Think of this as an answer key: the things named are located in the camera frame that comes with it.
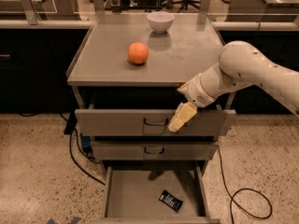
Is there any white bowl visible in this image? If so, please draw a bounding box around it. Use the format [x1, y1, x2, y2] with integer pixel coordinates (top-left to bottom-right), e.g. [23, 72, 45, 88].
[147, 11, 175, 34]

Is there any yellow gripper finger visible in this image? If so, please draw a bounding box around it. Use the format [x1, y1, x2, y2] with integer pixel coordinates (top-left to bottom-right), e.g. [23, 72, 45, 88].
[168, 102, 197, 133]
[175, 103, 185, 117]

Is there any grey metal drawer cabinet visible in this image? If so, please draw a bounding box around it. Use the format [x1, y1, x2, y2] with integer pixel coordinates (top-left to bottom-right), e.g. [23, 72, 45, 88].
[66, 12, 246, 224]

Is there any black floor cable left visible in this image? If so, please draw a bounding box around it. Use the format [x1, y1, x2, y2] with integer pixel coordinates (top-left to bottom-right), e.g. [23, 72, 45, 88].
[18, 111, 107, 187]

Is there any black floor cable right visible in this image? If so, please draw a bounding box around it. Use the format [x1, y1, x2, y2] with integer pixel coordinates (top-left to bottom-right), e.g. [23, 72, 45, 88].
[217, 146, 274, 224]

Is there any grey open bottom drawer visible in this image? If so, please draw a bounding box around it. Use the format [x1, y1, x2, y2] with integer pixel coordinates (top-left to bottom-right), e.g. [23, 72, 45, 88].
[91, 163, 221, 224]

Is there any grey top drawer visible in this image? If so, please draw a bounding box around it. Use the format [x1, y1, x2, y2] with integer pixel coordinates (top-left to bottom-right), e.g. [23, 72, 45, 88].
[75, 109, 235, 136]

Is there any black floor cable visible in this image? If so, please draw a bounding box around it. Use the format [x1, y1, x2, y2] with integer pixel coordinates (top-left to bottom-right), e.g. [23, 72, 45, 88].
[217, 146, 274, 224]
[18, 111, 107, 187]

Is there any steel table background left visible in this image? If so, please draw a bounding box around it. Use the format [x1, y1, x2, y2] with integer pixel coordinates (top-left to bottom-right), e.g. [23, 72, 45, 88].
[0, 0, 82, 21]

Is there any grey drawer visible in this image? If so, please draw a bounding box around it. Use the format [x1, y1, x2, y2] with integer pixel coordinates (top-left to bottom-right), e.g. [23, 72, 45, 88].
[91, 163, 221, 224]
[75, 109, 235, 136]
[92, 141, 218, 161]

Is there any white counter rail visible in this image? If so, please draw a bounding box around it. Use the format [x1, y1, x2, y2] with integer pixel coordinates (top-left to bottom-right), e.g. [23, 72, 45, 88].
[0, 20, 299, 32]

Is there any grey middle drawer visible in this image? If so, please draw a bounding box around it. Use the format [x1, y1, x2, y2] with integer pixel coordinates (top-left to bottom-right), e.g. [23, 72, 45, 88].
[92, 141, 218, 161]

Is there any orange fruit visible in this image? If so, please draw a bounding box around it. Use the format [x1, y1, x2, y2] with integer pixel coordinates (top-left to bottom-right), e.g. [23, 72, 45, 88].
[128, 43, 149, 64]

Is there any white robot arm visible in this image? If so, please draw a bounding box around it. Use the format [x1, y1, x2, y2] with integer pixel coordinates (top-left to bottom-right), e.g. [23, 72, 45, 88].
[168, 41, 299, 133]

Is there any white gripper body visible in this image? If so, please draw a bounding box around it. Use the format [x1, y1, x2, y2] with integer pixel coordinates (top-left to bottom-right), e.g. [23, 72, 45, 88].
[177, 74, 215, 107]

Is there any black snack packet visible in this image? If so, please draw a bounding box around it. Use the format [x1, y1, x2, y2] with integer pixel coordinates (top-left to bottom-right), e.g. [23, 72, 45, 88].
[159, 190, 183, 212]

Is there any blue power adapter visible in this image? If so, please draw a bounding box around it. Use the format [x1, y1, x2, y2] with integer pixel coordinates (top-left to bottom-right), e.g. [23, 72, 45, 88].
[80, 135, 92, 153]

